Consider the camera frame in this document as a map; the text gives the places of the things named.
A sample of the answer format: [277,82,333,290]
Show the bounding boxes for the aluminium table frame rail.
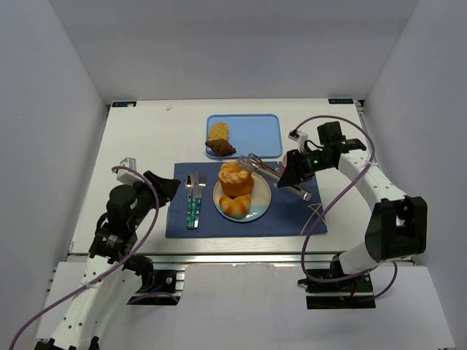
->
[67,251,413,266]

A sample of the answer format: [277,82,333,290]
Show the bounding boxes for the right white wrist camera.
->
[288,129,308,152]

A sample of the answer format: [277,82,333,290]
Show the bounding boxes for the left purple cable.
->
[7,166,182,350]

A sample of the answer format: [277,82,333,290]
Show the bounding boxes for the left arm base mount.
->
[123,255,185,306]

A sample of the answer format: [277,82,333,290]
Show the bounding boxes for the brown chocolate croissant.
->
[205,139,236,157]

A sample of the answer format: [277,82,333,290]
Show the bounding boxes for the metal food tongs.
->
[237,153,312,201]

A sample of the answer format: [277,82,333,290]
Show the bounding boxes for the blue corner label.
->
[111,101,136,108]
[328,98,354,104]

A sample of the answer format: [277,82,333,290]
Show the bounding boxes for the right blue corner label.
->
[328,98,354,104]

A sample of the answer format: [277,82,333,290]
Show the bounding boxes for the yellow sliced bread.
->
[208,122,229,141]

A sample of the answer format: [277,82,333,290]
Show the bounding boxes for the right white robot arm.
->
[277,117,428,284]

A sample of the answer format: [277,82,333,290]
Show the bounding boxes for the blue plastic tray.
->
[207,114,283,159]

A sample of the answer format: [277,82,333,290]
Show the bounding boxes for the large orange bundt bread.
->
[218,162,255,198]

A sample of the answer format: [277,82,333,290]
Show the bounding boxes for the spoon with teal handle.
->
[185,173,194,230]

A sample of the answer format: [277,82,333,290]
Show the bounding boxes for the cream and blue plate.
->
[213,174,271,223]

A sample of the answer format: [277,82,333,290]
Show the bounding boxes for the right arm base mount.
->
[297,273,376,310]

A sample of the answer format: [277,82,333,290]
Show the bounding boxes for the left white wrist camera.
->
[112,157,140,186]

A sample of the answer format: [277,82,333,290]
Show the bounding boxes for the fork with teal handle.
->
[194,173,207,229]

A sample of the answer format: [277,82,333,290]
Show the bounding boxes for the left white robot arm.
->
[35,166,180,349]

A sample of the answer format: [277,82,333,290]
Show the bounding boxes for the blue cloth placemat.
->
[166,163,323,238]

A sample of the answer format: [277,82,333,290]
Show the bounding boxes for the striped orange round bread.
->
[218,194,251,219]

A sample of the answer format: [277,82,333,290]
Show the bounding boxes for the left blue corner label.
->
[111,101,136,108]

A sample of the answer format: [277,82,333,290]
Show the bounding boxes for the knife with teal handle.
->
[190,173,199,230]

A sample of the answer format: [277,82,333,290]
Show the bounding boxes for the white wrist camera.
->
[112,157,140,186]
[288,129,308,152]

